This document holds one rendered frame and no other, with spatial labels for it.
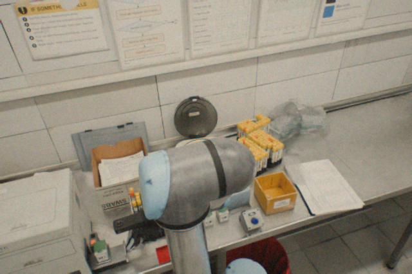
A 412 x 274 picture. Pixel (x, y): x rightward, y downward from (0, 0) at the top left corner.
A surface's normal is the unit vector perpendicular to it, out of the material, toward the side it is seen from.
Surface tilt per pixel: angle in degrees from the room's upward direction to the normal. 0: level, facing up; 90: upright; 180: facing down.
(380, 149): 0
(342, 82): 90
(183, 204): 86
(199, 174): 48
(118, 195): 89
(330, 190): 0
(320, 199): 1
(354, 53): 90
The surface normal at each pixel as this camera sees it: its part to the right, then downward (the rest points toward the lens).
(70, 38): 0.30, 0.56
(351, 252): -0.04, -0.79
